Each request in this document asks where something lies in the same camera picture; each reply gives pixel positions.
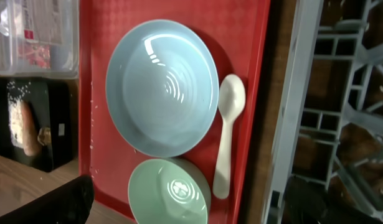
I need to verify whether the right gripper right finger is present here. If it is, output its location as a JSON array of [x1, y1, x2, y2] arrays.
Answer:
[[285, 177, 378, 224]]

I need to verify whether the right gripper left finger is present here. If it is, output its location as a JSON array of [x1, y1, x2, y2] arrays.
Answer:
[[0, 175, 95, 224]]

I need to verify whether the orange carrot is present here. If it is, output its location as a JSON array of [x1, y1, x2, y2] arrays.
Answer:
[[21, 101, 42, 156]]

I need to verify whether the brown food scrap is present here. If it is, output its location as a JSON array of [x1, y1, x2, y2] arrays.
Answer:
[[37, 127, 52, 146]]

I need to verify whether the mint green bowl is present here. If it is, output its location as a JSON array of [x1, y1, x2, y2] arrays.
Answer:
[[128, 158, 211, 224]]

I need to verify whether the red snack wrapper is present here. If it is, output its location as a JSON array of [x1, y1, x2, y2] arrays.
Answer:
[[17, 29, 51, 69]]

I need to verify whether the grey dishwasher rack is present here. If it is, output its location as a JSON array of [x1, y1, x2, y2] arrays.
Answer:
[[261, 0, 383, 223]]

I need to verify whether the black plastic bin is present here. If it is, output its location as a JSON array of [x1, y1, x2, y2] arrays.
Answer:
[[0, 78, 73, 172]]

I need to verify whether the white rice pile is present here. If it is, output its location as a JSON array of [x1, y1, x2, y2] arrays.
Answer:
[[6, 79, 31, 149]]

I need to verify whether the white plastic spoon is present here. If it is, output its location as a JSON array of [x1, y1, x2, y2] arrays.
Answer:
[[212, 74, 246, 200]]

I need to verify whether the light blue plate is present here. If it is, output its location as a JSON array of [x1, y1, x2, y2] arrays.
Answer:
[[105, 19, 219, 157]]

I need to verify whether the clear plastic bin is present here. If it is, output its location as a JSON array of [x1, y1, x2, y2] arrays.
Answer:
[[0, 0, 80, 79]]

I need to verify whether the red serving tray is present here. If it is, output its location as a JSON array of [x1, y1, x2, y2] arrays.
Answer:
[[78, 0, 270, 223]]

